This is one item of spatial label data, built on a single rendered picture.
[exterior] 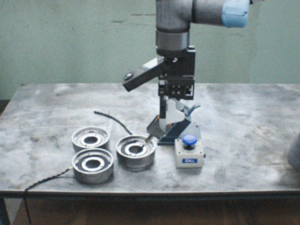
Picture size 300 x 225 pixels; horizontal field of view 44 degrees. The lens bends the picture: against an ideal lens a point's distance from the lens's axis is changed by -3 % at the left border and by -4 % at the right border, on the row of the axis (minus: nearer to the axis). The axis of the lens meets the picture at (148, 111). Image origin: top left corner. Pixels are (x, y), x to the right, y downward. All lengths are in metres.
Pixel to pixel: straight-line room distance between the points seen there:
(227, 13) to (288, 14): 1.93
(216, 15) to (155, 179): 0.44
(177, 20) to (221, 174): 0.42
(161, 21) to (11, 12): 1.95
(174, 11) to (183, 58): 0.12
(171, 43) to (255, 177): 0.42
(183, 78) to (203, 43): 1.77
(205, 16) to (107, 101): 0.64
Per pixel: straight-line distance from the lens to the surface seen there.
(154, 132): 0.94
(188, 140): 0.98
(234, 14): 0.77
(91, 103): 1.31
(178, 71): 0.86
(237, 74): 2.75
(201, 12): 0.77
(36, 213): 1.28
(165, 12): 0.79
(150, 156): 0.99
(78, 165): 0.98
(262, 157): 1.09
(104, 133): 1.09
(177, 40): 0.81
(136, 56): 2.62
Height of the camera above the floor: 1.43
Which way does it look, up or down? 30 degrees down
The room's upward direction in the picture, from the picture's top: straight up
